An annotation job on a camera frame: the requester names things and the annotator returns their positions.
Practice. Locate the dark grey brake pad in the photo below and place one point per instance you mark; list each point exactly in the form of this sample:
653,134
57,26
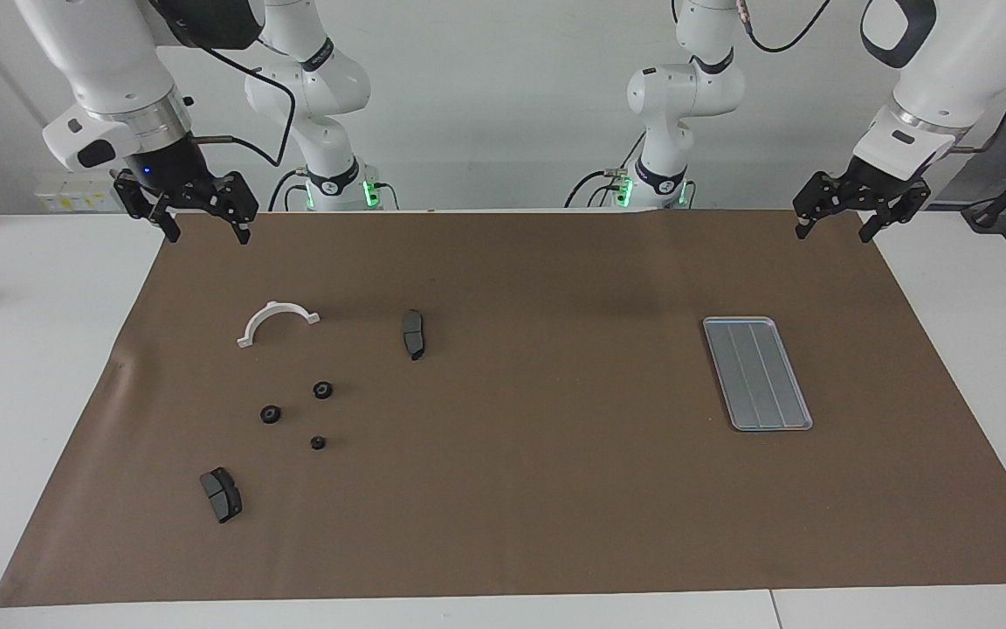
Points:
413,332
222,496

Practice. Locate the silver metal tray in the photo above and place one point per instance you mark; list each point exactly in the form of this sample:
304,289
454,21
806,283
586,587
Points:
774,367

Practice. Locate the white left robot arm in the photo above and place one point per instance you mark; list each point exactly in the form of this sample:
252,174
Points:
686,92

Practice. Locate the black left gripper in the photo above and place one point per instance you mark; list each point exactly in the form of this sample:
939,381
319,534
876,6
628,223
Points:
874,190

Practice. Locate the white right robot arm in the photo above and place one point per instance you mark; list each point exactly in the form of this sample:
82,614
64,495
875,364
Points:
101,61

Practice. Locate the white wall socket box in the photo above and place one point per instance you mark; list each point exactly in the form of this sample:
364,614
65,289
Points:
66,199

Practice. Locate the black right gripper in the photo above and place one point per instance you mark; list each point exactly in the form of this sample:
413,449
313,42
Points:
173,179

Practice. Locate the brown paper table mat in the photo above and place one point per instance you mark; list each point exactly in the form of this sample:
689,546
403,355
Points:
512,489

